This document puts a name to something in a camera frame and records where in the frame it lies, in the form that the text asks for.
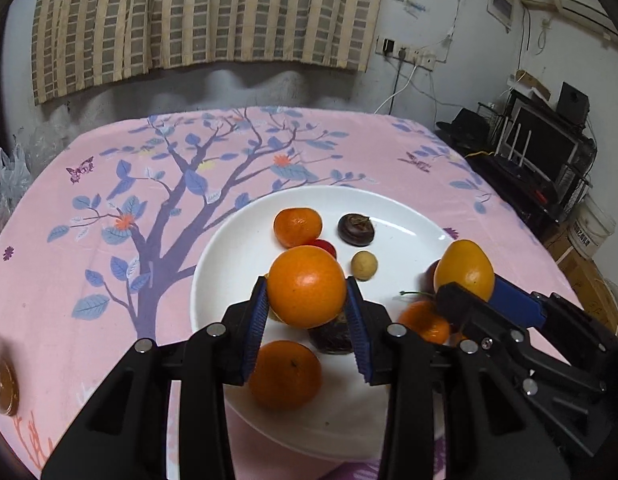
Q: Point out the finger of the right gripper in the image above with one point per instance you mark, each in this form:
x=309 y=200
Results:
x=483 y=327
x=518 y=306

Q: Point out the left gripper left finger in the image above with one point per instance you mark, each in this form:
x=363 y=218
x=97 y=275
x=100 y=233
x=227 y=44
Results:
x=121 y=432

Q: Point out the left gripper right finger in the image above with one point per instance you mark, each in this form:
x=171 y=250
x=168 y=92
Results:
x=490 y=430

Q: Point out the yellow-orange round fruit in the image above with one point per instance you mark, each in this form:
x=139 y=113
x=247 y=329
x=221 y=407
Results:
x=466 y=264

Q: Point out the large dark purple plum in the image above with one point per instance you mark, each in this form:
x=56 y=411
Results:
x=428 y=279

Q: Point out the small tan longan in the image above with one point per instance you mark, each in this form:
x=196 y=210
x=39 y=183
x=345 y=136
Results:
x=363 y=265

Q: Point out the small orange top fruit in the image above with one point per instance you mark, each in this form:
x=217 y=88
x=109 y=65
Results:
x=307 y=287

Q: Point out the large orange mandarin back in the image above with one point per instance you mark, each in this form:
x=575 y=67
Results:
x=287 y=376

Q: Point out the large orange mandarin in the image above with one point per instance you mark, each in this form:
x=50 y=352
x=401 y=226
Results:
x=287 y=376
x=422 y=318

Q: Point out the red cherry tomato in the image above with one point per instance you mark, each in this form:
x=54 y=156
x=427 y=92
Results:
x=323 y=244

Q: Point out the large orange mandarin front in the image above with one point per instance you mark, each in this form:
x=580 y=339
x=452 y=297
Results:
x=422 y=318

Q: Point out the green-yellow round fruit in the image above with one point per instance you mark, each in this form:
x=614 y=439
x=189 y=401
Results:
x=271 y=312

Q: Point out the cardboard box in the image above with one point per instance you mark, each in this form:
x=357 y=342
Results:
x=585 y=279

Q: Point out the white plastic bucket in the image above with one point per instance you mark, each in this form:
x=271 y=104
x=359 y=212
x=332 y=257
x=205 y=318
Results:
x=589 y=227

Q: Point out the white oval plate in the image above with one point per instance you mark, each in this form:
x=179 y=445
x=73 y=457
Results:
x=347 y=418

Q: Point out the plastic cup with lid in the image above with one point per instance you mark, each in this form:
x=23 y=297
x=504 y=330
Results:
x=9 y=391

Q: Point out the dark mangosteen right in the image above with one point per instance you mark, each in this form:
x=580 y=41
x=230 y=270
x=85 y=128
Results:
x=332 y=337

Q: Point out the brown passion fruit lower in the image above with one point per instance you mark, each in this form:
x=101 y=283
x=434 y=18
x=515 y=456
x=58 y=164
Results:
x=356 y=230

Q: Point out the black shelf with electronics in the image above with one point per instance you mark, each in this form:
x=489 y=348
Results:
x=534 y=154

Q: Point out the pink deer tablecloth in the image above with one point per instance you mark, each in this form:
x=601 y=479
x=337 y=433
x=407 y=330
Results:
x=102 y=249

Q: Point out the orange mandarin middle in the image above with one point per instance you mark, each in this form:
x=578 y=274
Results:
x=296 y=226

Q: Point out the clear plastic bag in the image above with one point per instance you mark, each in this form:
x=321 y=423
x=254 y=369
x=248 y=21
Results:
x=19 y=169

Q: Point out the striped beige curtain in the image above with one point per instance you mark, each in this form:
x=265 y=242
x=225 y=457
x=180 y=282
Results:
x=80 y=44

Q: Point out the wall power strip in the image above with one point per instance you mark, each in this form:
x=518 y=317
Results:
x=392 y=49

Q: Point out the white wall panel box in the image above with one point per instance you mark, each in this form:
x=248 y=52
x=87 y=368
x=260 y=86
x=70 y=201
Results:
x=503 y=11

